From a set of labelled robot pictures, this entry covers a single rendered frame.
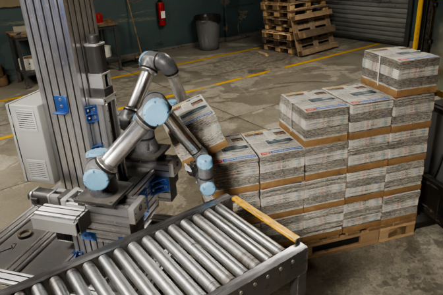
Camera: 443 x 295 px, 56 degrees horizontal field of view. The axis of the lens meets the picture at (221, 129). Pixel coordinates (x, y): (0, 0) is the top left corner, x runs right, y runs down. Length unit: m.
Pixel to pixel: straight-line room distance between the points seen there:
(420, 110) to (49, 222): 2.24
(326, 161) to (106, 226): 1.33
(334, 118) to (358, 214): 0.75
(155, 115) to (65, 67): 0.60
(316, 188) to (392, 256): 0.75
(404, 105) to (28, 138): 2.20
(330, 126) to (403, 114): 0.49
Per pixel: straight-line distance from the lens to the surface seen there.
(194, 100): 2.56
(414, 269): 3.05
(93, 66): 2.23
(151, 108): 1.84
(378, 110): 2.68
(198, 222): 1.94
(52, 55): 2.27
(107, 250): 1.85
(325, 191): 2.72
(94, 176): 1.97
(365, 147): 2.73
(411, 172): 3.04
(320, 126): 2.51
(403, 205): 3.15
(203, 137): 2.33
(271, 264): 1.68
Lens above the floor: 1.89
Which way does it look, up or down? 22 degrees down
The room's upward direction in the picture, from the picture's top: 3 degrees counter-clockwise
